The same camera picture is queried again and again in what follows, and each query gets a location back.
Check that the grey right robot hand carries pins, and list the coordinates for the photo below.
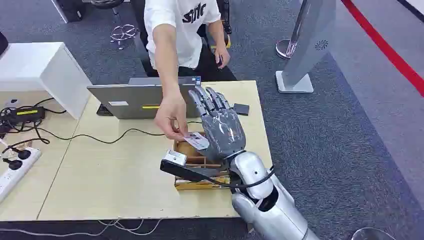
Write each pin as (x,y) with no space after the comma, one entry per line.
(222,132)

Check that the person's left hand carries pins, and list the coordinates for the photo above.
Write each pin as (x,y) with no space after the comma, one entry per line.
(222,54)

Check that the person's right hand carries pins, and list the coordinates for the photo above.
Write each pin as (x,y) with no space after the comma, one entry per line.
(170,116)

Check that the printed white card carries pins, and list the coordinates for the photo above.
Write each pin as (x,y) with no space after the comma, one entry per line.
(197,140)

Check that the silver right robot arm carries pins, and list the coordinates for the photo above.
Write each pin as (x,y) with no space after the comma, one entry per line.
(275,215)

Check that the small black flat case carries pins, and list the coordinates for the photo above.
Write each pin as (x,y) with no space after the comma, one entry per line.
(241,109)

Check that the wooden card box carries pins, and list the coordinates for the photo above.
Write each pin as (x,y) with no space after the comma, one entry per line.
(190,155)

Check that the grey laptop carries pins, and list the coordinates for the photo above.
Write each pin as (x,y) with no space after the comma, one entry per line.
(132,99)

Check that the person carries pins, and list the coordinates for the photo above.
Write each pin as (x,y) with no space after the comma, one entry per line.
(185,33)

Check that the chrome stanchion base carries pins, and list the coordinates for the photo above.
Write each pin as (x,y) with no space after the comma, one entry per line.
(372,234)
(285,49)

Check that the grey kiosk stand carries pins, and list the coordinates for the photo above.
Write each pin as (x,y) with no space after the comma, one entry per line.
(308,43)

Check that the chrome chair base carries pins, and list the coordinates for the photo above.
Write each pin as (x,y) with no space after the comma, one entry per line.
(124,33)

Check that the white cabinet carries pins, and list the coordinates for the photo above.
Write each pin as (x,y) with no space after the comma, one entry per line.
(39,73)

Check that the black power adapter yellow label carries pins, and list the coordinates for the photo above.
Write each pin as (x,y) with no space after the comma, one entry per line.
(26,114)

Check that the black cabinet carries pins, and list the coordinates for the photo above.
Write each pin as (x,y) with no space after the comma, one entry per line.
(71,10)

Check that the black power plug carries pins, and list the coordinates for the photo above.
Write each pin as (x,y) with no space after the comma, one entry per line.
(24,154)
(15,164)

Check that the red floor tape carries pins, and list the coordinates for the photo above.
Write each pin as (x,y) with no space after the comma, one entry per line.
(387,49)

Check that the white power strip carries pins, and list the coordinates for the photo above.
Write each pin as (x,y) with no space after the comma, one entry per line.
(15,174)

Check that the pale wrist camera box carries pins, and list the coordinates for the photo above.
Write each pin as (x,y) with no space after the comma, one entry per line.
(176,157)

